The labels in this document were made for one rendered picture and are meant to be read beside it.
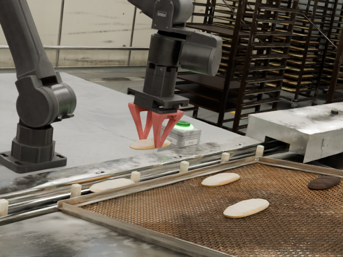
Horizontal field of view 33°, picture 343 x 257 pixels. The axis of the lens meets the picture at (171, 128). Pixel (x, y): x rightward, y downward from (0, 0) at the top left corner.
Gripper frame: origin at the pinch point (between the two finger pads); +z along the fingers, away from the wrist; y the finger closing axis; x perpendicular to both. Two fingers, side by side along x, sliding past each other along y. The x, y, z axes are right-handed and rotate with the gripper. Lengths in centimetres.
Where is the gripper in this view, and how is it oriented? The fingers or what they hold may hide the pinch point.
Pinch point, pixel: (150, 140)
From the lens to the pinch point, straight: 107.1
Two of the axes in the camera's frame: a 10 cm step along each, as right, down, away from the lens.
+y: 7.3, 2.9, -6.2
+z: -1.6, 9.5, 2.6
